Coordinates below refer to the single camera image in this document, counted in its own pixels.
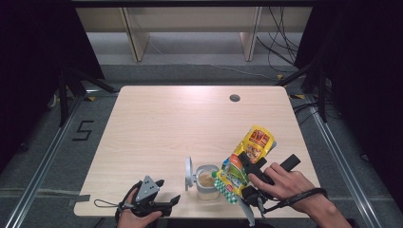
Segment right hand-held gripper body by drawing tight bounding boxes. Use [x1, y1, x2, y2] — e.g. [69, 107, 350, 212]
[237, 153, 301, 228]

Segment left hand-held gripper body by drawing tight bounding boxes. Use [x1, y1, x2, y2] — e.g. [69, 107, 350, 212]
[127, 174, 174, 219]

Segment yellow spout pouch green cap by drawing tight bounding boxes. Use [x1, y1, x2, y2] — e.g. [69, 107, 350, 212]
[211, 124, 278, 205]

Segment grey lidded cup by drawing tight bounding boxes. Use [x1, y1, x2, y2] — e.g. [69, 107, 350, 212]
[184, 156, 222, 201]

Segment person's right hand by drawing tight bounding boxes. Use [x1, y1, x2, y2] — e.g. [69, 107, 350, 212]
[247, 161, 321, 214]

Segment person's left hand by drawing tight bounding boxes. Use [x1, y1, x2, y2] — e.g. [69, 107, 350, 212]
[116, 188, 163, 228]

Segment brown powder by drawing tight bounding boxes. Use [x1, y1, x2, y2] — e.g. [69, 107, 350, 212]
[198, 170, 217, 189]

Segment grey tape strip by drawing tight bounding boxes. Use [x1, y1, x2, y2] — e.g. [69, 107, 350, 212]
[67, 194, 91, 207]

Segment black metal stand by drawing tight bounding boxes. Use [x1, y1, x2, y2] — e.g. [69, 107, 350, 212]
[275, 56, 329, 124]
[56, 66, 119, 128]

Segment black curtain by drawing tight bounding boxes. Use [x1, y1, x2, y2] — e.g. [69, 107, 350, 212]
[294, 0, 403, 212]
[0, 0, 106, 174]

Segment light wooden shelf unit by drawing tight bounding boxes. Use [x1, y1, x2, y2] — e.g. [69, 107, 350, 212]
[74, 7, 314, 63]

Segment black wrist strap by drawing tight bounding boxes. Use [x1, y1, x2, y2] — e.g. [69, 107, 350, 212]
[114, 180, 143, 228]
[262, 187, 329, 214]

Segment thin cord loop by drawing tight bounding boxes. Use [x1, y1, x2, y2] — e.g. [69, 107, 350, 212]
[93, 198, 121, 209]

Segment black floor cables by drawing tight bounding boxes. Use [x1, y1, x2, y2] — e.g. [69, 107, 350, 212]
[292, 100, 319, 125]

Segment aluminium floor rail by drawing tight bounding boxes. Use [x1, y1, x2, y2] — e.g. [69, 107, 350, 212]
[305, 94, 386, 228]
[4, 94, 84, 228]

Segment bundle of black cables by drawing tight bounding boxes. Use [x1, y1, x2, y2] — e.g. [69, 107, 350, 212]
[256, 7, 300, 74]

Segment black overhead frame bar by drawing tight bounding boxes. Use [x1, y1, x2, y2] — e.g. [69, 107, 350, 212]
[69, 0, 318, 9]

